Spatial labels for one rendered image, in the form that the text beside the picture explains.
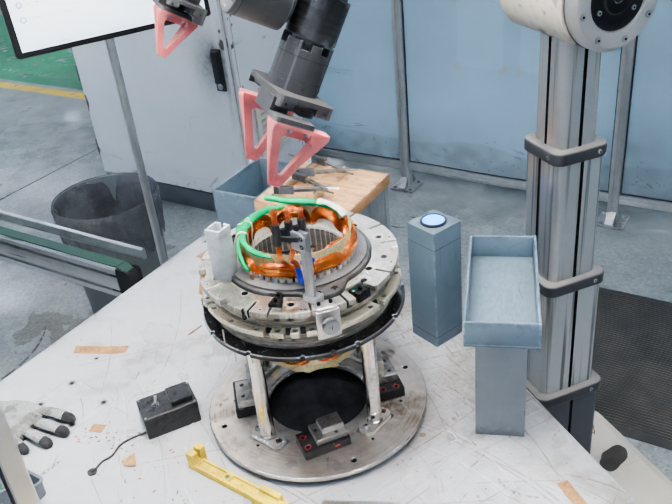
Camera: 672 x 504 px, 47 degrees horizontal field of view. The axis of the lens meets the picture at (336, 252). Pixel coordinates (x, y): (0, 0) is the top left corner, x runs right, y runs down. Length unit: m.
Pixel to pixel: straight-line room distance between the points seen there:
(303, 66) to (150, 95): 3.02
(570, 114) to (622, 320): 1.70
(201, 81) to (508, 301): 2.54
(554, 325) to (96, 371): 0.90
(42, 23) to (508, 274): 1.32
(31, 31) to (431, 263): 1.17
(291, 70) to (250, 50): 2.71
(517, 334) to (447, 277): 0.37
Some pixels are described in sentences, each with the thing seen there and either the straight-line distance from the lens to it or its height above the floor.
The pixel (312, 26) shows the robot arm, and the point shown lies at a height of 1.52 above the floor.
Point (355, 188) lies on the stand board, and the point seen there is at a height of 1.06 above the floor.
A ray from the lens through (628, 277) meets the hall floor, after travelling 3.23.
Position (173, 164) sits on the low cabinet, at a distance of 3.92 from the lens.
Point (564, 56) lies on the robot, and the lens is 1.31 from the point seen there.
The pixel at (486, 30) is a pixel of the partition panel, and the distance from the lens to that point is 3.46.
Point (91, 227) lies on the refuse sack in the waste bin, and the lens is 2.77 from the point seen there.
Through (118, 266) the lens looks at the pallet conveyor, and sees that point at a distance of 2.01.
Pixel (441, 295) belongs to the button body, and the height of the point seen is 0.90.
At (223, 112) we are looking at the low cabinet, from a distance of 3.56.
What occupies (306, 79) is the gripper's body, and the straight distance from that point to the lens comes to 0.83.
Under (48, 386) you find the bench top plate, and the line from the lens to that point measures 1.64.
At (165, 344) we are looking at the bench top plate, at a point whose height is 0.78.
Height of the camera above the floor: 1.72
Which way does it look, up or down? 31 degrees down
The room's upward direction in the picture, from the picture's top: 6 degrees counter-clockwise
